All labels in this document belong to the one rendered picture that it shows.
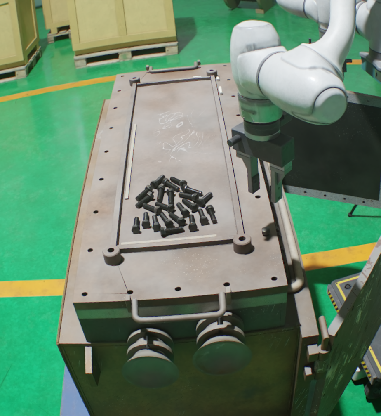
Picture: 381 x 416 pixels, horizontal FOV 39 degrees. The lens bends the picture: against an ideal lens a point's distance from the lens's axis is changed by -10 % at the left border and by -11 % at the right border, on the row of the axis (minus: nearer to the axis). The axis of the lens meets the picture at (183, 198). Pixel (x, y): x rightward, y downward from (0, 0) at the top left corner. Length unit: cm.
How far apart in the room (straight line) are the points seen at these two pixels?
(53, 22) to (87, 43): 151
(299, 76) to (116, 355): 76
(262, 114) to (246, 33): 17
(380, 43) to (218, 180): 87
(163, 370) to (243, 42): 70
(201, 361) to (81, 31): 555
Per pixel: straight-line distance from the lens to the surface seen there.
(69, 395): 200
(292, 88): 97
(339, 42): 103
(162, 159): 166
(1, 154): 507
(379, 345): 249
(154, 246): 132
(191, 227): 136
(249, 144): 121
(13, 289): 350
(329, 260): 339
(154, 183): 153
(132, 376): 127
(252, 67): 107
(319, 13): 184
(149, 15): 640
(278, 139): 118
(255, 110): 114
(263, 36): 108
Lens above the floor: 219
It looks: 34 degrees down
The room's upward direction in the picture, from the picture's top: 7 degrees counter-clockwise
